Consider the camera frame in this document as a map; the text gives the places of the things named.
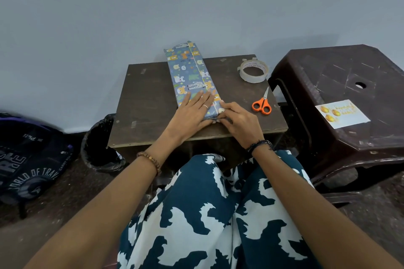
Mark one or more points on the person's right hand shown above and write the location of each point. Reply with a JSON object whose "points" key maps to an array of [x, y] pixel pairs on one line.
{"points": [[243, 125]]}

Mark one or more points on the person's left hand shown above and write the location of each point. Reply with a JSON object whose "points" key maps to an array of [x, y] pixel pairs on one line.
{"points": [[189, 117]]}

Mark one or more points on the blue animal-print wrapping paper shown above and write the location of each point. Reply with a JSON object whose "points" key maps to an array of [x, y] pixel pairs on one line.
{"points": [[189, 73]]}

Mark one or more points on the clear tape roll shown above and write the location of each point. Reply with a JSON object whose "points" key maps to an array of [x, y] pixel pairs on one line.
{"points": [[254, 78]]}

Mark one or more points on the white card with gold stickers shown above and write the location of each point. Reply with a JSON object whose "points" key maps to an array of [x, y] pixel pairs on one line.
{"points": [[345, 116]]}

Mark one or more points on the person's left forearm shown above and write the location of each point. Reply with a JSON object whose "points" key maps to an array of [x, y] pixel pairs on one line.
{"points": [[94, 215]]}

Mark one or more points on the person's right forearm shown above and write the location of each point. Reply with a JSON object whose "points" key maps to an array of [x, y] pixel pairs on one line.
{"points": [[322, 212]]}

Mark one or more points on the small brown wooden table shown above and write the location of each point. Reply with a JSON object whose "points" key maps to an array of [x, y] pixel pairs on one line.
{"points": [[145, 98]]}

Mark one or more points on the black trash bin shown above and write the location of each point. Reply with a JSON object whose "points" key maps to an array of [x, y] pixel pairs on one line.
{"points": [[98, 149]]}

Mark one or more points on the teal white patterned trousers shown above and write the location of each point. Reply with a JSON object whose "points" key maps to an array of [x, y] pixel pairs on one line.
{"points": [[205, 221]]}

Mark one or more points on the brown plastic stool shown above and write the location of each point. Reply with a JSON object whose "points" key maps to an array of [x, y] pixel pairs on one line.
{"points": [[331, 67]]}

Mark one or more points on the black purple backpack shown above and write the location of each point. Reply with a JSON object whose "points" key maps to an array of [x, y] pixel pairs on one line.
{"points": [[28, 161]]}

